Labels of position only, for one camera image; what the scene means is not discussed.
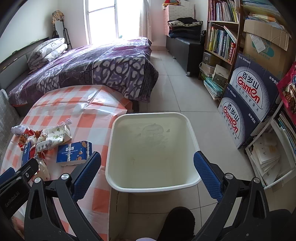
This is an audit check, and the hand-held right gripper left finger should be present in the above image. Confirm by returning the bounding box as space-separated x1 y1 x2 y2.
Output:
24 151 109 241

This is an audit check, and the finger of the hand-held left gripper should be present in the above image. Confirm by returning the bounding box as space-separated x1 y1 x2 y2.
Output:
13 158 39 186
0 167 16 185

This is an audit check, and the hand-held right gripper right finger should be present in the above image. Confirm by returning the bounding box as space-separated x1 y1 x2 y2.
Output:
192 151 270 241

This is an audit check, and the small blue box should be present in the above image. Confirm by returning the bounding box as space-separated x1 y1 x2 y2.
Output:
21 141 32 166

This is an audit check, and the large blue biscuit box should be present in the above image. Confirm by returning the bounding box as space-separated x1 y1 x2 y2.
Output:
56 140 93 167

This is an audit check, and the white foam piece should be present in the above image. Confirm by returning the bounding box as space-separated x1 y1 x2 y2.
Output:
35 140 53 152

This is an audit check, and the red snack wrapper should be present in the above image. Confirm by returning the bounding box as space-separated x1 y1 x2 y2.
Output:
17 128 48 161

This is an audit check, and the floral paper pack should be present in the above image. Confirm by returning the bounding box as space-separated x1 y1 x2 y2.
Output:
37 124 72 147

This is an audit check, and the white plastic bin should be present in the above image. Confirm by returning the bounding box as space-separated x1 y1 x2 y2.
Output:
105 112 201 193

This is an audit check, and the white plastic wrapper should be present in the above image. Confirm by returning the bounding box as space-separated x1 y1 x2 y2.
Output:
34 158 50 181

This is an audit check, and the person's black slipper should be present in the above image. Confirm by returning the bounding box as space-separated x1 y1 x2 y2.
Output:
157 207 196 241

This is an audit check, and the white ribbed plastic panel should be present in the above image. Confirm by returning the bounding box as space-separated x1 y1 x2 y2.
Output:
0 89 20 149

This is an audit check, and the orange checkered tablecloth table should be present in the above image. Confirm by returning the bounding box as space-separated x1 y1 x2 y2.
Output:
0 85 133 241

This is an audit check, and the dark blue water carton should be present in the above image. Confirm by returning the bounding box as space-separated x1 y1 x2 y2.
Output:
217 83 267 149
228 53 282 123

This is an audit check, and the stack of white papers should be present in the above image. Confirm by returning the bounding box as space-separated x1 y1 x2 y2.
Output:
250 134 287 184

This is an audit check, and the white metal rack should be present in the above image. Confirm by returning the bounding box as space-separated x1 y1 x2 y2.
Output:
245 111 296 193

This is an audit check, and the stack of flat books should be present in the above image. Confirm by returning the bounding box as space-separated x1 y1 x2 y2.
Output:
200 52 226 100

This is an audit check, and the row of thin books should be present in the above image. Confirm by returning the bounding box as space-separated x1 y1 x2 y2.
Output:
276 111 296 163

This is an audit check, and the cream patterned box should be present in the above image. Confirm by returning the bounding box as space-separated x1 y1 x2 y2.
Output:
212 64 231 88

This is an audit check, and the purple patterned blanket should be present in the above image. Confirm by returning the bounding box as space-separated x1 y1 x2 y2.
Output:
8 37 159 107

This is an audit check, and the dark bed headboard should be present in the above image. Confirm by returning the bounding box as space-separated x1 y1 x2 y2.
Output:
0 37 50 93

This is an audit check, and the red printed cloth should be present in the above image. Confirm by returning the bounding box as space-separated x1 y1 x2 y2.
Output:
277 62 296 117

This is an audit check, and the stack of patterned pillows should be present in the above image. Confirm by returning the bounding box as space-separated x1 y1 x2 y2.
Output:
27 37 69 70

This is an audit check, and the black leather bench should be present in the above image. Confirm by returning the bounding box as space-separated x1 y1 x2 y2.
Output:
166 35 205 76

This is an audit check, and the row of colourful books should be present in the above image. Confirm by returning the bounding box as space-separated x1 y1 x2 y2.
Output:
206 25 238 63

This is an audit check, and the large brown cardboard box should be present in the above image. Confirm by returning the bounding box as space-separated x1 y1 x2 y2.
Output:
240 19 292 80

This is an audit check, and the wooden bookshelf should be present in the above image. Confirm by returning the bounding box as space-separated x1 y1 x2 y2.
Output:
198 0 246 103

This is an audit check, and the stack of folded clothes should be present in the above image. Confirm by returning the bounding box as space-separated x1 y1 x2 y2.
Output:
167 17 204 39

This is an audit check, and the black coat rack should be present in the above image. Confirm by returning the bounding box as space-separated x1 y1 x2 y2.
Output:
51 10 70 50

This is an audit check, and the window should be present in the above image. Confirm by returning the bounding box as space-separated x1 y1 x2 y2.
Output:
83 0 144 45

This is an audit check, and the pale curtain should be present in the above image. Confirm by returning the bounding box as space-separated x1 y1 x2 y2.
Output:
139 0 153 42

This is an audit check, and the tall row of books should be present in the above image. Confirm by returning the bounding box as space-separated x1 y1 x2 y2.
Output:
208 0 239 23

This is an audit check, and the pile of paper folders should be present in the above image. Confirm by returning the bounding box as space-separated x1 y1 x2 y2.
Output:
240 0 285 24

